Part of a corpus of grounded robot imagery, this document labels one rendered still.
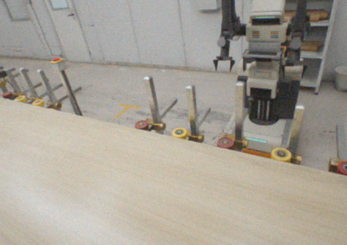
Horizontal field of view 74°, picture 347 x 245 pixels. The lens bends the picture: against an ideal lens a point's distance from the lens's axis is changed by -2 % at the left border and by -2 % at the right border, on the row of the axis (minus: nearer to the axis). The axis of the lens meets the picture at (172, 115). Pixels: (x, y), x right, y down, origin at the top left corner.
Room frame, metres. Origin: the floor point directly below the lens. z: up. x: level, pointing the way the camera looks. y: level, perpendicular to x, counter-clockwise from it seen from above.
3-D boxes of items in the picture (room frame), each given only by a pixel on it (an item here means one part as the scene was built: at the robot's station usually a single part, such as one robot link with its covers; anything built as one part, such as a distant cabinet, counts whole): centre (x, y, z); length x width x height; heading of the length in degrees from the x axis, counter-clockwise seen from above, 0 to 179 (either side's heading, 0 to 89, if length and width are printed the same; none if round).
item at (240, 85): (0.92, -0.32, 0.94); 0.04 x 0.04 x 0.48; 57
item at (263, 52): (1.60, -0.72, 0.99); 0.28 x 0.16 x 0.22; 57
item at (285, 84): (1.67, -0.84, 0.68); 0.28 x 0.27 x 0.25; 57
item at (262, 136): (1.84, -0.88, 0.16); 0.67 x 0.64 x 0.25; 147
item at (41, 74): (1.74, 0.93, 0.90); 0.04 x 0.04 x 0.48; 57
